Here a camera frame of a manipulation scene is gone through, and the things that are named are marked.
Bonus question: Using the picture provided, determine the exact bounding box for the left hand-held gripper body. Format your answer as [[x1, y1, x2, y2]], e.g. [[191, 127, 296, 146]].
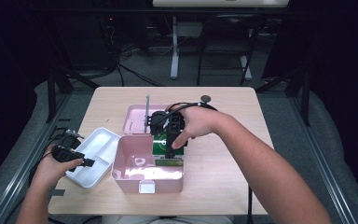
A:
[[51, 130, 86, 163]]

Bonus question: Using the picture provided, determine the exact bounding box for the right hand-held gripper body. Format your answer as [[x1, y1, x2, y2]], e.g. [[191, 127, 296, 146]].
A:
[[145, 94, 189, 147]]

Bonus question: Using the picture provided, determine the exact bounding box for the white divided tray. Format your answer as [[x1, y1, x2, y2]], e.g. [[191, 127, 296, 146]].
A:
[[65, 126, 121, 189]]

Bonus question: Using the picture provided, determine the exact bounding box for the green packet box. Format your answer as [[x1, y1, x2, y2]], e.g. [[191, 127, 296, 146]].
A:
[[152, 133, 185, 167]]

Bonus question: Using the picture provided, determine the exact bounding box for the pink box lid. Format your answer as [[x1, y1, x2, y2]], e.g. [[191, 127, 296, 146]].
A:
[[122, 104, 172, 135]]

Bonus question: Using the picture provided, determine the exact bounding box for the pink storage box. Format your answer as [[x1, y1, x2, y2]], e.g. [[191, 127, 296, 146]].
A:
[[111, 133, 186, 194]]

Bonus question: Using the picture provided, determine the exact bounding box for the person's left hand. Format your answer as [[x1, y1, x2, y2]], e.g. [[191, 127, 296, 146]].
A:
[[32, 145, 85, 189]]

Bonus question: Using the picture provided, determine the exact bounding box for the person's right hand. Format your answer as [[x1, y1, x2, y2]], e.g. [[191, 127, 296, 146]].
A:
[[167, 105, 231, 150]]

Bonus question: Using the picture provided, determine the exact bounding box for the black metal stand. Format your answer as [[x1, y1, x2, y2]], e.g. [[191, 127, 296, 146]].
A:
[[255, 65, 312, 127], [46, 63, 101, 124]]

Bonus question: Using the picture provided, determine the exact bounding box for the black chair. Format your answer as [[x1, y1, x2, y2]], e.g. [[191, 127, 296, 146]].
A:
[[196, 14, 261, 87]]

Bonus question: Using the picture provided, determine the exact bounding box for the white desk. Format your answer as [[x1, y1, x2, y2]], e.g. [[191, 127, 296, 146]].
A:
[[152, 0, 290, 81]]

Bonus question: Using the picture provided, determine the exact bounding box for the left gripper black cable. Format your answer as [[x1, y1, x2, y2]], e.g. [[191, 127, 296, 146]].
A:
[[27, 125, 73, 188]]

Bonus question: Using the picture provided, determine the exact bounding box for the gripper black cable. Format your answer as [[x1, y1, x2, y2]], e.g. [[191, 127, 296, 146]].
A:
[[27, 125, 73, 188], [153, 102, 255, 224]]

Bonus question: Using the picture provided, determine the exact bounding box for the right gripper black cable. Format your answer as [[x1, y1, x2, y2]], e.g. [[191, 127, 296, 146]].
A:
[[153, 102, 255, 224]]

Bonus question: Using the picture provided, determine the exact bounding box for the floor cables bundle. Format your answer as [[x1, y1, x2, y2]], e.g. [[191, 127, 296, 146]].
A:
[[103, 17, 166, 88]]

